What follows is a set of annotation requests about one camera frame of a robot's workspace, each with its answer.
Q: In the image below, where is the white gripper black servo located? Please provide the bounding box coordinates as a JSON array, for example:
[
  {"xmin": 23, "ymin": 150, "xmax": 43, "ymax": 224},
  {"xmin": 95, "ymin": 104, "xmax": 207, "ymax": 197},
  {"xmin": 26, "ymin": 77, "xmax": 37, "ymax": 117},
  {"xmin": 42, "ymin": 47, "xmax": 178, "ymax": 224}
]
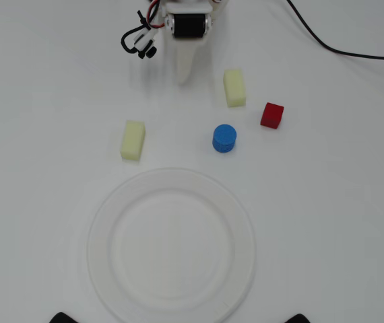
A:
[{"xmin": 160, "ymin": 0, "xmax": 215, "ymax": 85}]

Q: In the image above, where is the blue foam cylinder block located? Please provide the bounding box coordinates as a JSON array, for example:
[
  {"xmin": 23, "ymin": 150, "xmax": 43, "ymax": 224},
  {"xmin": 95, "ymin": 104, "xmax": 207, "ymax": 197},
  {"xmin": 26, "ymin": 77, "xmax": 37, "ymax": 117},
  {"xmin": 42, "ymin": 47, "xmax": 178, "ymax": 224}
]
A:
[{"xmin": 212, "ymin": 123, "xmax": 238, "ymax": 154}]

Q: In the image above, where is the pale yellow foam block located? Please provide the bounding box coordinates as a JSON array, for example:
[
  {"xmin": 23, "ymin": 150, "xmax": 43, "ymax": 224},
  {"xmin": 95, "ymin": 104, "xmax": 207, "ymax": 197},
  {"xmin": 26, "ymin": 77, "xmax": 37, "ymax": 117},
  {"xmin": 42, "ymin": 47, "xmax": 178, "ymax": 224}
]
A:
[
  {"xmin": 222, "ymin": 68, "xmax": 247, "ymax": 108},
  {"xmin": 120, "ymin": 120, "xmax": 146, "ymax": 162}
]

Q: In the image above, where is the red foam cube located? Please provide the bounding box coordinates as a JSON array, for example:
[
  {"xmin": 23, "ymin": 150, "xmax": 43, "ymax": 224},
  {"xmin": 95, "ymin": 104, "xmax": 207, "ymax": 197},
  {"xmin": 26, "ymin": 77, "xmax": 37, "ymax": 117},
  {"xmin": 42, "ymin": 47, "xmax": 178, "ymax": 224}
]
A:
[{"xmin": 259, "ymin": 102, "xmax": 285, "ymax": 130}]

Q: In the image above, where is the white round plate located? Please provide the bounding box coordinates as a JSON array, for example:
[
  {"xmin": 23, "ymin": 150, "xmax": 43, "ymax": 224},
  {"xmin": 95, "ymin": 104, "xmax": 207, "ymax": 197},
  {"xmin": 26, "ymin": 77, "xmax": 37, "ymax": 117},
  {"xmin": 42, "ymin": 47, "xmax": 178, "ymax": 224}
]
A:
[{"xmin": 86, "ymin": 167, "xmax": 257, "ymax": 323}]

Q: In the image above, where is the black power cable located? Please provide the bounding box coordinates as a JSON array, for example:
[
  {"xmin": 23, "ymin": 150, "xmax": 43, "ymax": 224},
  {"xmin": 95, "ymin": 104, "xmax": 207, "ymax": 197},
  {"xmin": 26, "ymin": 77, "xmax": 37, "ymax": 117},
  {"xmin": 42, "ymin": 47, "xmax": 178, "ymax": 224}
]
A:
[{"xmin": 285, "ymin": 0, "xmax": 384, "ymax": 62}]

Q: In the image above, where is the black camera stand foot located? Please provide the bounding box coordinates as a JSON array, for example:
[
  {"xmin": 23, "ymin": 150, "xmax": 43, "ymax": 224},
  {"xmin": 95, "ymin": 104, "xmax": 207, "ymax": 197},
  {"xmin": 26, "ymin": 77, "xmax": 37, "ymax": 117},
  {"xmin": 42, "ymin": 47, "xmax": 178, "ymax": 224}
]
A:
[
  {"xmin": 49, "ymin": 312, "xmax": 78, "ymax": 323},
  {"xmin": 284, "ymin": 313, "xmax": 313, "ymax": 323}
]

